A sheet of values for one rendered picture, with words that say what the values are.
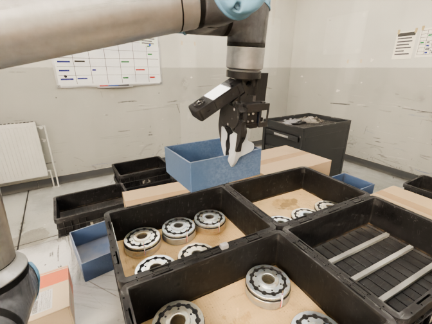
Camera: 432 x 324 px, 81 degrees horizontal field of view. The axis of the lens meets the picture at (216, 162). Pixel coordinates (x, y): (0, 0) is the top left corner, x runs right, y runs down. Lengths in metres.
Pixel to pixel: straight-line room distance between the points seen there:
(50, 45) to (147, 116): 3.25
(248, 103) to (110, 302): 0.66
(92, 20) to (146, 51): 3.20
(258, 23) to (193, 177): 0.32
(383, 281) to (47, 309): 0.82
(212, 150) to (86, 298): 0.56
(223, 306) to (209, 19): 0.55
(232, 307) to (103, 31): 0.56
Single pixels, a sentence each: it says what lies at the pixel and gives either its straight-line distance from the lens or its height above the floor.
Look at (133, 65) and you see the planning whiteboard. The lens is 3.47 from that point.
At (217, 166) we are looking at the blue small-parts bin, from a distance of 0.58.
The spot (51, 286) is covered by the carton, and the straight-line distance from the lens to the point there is 0.88.
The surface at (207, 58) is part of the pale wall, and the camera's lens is 3.87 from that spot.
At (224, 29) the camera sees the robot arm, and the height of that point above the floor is 1.39.
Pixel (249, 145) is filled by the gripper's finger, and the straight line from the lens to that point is 0.58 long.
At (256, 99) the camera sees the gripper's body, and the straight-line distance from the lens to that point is 0.56.
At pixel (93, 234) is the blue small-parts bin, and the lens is 1.11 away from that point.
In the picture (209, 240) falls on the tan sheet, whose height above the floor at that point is 0.83.
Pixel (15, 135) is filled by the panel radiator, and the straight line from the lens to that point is 3.36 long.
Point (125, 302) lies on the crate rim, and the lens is 0.54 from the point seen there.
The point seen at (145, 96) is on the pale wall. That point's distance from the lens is 3.53.
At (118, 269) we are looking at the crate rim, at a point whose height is 0.93.
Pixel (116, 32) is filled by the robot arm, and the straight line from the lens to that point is 0.33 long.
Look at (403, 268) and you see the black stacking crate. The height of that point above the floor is 0.83.
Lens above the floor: 1.32
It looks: 20 degrees down
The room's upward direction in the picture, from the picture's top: straight up
